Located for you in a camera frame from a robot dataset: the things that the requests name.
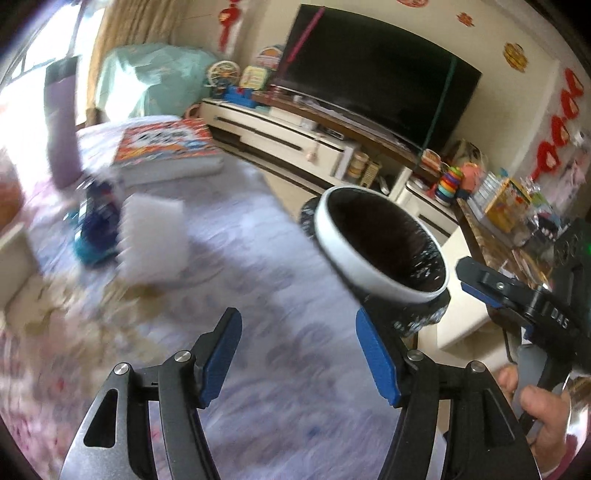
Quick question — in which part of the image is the blue plastic bag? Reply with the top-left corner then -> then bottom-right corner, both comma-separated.
73,178 -> 121,266

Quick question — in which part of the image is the white foam block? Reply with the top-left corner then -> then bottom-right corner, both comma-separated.
0,223 -> 39,310

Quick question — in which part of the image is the white trash bin black liner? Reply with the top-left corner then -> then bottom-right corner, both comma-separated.
298,186 -> 451,338

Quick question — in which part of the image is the person's right hand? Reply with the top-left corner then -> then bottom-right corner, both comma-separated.
519,385 -> 578,479

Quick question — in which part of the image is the yellow toy box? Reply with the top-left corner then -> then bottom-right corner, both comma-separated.
485,179 -> 531,234

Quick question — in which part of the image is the floral tablecloth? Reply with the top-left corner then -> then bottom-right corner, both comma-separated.
1,130 -> 398,479

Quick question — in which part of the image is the right red heart decoration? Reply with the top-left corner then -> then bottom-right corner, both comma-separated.
530,68 -> 585,182

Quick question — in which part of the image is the stack of children's books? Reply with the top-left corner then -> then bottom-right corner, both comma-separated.
112,118 -> 223,187

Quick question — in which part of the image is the black flat television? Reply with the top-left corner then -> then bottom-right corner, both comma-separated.
274,4 -> 482,151

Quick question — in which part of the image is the white TV cabinet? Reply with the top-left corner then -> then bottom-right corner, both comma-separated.
198,98 -> 458,244

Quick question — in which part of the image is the pink toy kettlebell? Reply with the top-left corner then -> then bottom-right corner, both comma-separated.
183,102 -> 201,119

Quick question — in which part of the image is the teal covered armchair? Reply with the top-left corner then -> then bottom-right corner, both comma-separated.
94,43 -> 217,121

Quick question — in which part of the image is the purple thermos bottle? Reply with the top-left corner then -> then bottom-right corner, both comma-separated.
44,56 -> 82,189

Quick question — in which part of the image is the toy telephone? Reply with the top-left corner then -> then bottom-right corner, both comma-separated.
238,65 -> 270,91

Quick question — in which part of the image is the toy ferris wheel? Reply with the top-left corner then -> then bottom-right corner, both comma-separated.
206,60 -> 240,92

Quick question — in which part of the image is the right beige curtain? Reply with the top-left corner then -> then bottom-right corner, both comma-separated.
85,0 -> 189,126

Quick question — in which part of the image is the red heart hanging decoration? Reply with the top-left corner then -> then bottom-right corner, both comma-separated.
217,0 -> 242,53

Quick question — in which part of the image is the rainbow stacking ring toy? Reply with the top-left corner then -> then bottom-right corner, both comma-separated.
434,167 -> 464,206

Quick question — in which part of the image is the yellow wall sticker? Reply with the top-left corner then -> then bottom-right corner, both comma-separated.
503,43 -> 529,73

